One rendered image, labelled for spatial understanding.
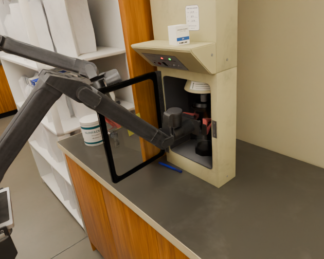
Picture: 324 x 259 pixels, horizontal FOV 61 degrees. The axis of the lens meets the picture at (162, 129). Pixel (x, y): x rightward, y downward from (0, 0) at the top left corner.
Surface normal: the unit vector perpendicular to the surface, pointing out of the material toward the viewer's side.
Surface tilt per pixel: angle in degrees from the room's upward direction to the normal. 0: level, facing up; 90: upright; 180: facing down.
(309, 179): 0
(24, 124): 94
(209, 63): 90
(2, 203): 0
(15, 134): 94
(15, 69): 90
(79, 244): 0
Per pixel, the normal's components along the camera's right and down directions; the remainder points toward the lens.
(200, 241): -0.10, -0.90
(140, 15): 0.64, 0.26
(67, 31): 0.04, 0.51
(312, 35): -0.76, 0.34
